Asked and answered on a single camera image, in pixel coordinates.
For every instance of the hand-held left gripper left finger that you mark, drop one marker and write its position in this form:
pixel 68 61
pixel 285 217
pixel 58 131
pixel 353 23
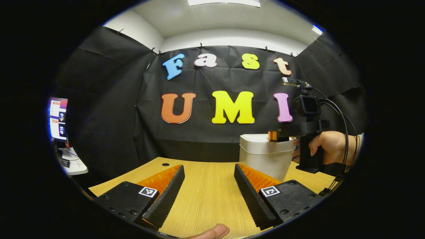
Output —
pixel 167 199

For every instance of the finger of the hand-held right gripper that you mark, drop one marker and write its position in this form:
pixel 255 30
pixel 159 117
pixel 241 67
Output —
pixel 273 136

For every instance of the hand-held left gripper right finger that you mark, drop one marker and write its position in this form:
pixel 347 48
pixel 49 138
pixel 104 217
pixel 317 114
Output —
pixel 250 199

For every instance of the white desktop garbage bin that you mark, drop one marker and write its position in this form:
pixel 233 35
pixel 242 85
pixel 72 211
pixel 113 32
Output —
pixel 262 159

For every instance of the wooden desktop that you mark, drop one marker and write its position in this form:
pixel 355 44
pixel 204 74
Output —
pixel 209 199

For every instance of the black backdrop cloth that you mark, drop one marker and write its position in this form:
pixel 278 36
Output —
pixel 109 132

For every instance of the ceiling light panel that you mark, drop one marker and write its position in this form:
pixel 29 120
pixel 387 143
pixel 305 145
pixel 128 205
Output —
pixel 225 2
pixel 317 30

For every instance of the computer monitor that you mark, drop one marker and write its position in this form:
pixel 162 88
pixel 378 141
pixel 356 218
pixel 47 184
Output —
pixel 58 118

